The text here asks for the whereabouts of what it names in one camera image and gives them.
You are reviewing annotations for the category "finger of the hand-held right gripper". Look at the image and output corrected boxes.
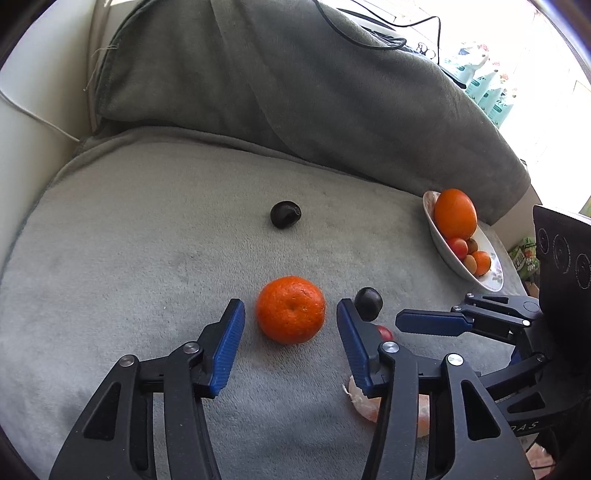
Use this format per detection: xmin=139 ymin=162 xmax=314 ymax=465
xmin=396 ymin=293 xmax=542 ymax=343
xmin=480 ymin=352 xmax=553 ymax=416

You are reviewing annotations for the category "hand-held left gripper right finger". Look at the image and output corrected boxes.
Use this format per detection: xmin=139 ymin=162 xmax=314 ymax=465
xmin=336 ymin=298 xmax=536 ymax=480

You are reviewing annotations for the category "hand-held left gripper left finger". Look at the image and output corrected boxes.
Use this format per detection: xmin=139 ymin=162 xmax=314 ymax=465
xmin=48 ymin=298 xmax=246 ymax=480

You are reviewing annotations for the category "smooth dark plum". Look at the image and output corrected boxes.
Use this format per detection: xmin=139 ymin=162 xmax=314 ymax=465
xmin=354 ymin=287 xmax=383 ymax=322

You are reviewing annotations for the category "peeled pomelo segment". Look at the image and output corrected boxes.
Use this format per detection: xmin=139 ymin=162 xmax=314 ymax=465
xmin=342 ymin=375 xmax=431 ymax=438

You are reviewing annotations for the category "floral white plate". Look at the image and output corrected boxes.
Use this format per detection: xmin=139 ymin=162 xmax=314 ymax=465
xmin=422 ymin=190 xmax=505 ymax=293

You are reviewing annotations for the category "medium mandarin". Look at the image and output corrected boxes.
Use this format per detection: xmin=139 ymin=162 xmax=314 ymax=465
xmin=255 ymin=276 xmax=326 ymax=345

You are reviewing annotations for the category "large orange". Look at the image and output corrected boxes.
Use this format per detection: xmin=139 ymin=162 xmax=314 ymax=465
xmin=434 ymin=188 xmax=478 ymax=241

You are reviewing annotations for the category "wrinkled dark plum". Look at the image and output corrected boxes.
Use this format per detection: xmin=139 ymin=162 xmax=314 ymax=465
xmin=270 ymin=200 xmax=303 ymax=229

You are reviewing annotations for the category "green snack packet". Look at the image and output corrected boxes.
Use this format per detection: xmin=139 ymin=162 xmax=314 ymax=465
xmin=508 ymin=237 xmax=540 ymax=281

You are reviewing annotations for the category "rolled dark grey blanket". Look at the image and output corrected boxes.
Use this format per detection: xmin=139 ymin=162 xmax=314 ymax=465
xmin=95 ymin=0 xmax=531 ymax=190

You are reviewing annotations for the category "black draped cable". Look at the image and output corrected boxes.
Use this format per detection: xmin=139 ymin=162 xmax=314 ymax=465
xmin=314 ymin=0 xmax=439 ymax=51

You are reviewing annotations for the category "long white cable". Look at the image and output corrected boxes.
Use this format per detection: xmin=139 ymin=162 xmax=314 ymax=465
xmin=0 ymin=85 xmax=81 ymax=141

